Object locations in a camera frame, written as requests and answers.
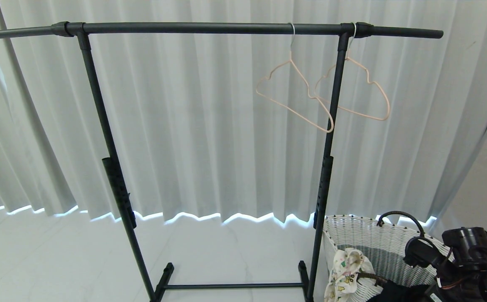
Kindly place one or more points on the pink clothes hanger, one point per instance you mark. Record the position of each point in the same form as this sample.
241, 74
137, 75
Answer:
294, 112
361, 114

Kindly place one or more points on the black garment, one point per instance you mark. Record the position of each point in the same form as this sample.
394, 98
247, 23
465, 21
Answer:
394, 293

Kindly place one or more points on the black clothes rack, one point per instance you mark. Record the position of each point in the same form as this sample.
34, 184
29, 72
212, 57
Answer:
185, 28

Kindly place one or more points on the white laundry basket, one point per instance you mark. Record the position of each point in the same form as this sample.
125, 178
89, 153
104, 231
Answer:
377, 239

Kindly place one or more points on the white curtain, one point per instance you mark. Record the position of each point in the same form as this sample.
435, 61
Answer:
205, 126

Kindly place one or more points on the cream printed garment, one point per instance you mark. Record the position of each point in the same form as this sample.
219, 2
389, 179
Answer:
346, 268

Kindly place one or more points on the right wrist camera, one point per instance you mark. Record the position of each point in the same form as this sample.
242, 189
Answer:
419, 253

